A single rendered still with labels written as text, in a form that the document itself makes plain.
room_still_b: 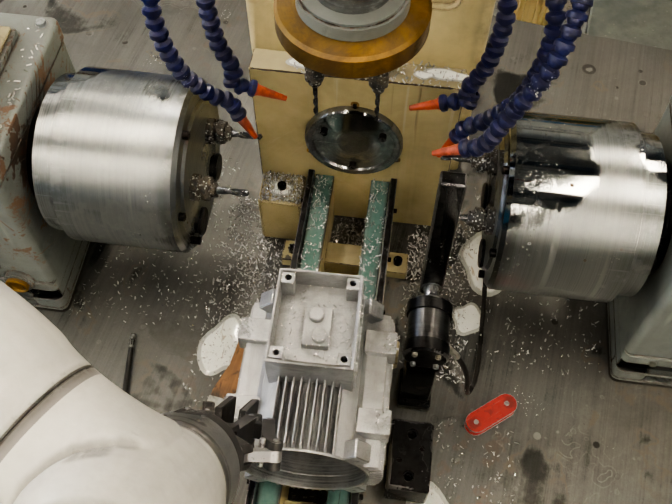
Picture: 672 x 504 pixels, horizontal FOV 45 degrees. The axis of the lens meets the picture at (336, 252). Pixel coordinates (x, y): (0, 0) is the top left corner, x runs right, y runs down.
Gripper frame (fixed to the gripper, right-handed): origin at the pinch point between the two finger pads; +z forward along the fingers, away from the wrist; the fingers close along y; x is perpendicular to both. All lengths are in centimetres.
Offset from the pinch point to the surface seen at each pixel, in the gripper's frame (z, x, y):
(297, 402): 10.1, -0.5, -4.9
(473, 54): 41, -50, -22
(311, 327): 12.9, -8.8, -5.3
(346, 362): 9.1, -5.7, -9.9
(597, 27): 200, -106, -73
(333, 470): 22.7, 9.7, -9.3
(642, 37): 199, -104, -88
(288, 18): 8.7, -42.9, 0.9
